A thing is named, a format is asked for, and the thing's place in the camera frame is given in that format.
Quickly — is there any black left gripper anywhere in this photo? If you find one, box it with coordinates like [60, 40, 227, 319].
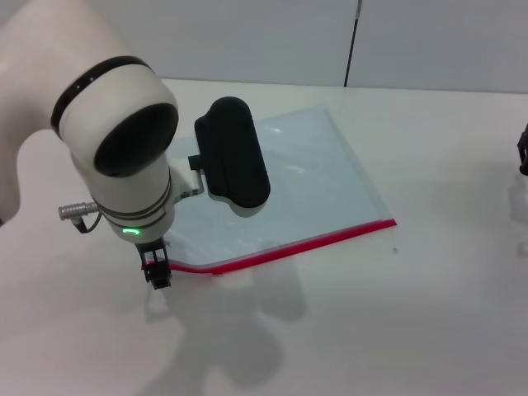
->
[134, 238, 173, 291]

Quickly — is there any clear document bag red zipper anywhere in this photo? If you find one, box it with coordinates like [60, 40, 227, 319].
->
[163, 105, 399, 278]

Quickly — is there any silver plug with black cable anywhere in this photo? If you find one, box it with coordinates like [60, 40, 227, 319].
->
[57, 200, 103, 235]

